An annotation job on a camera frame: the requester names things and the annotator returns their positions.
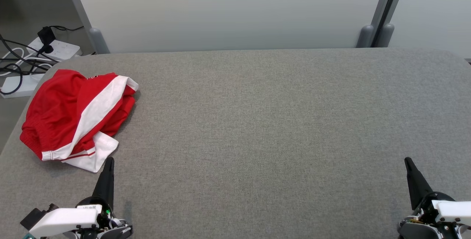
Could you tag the red shorts with white stripe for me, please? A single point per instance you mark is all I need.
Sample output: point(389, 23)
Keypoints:
point(55, 110)

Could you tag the grey partition post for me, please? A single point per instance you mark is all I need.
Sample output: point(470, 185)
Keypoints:
point(364, 36)
point(99, 40)
point(384, 35)

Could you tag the black power adapter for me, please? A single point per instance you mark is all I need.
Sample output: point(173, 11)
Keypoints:
point(46, 35)

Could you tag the black plug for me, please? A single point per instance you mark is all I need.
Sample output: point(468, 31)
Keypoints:
point(46, 49)

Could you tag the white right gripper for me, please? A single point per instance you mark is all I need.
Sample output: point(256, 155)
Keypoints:
point(450, 209)

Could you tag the red jersey with white sleeves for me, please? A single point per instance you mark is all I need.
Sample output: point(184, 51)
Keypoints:
point(99, 154)

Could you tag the white partition panel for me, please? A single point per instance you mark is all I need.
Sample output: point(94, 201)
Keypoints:
point(434, 7)
point(228, 11)

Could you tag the white silver left gripper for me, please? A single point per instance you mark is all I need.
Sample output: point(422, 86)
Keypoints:
point(66, 218)

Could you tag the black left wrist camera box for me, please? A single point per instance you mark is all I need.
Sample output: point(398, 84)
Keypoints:
point(36, 217)

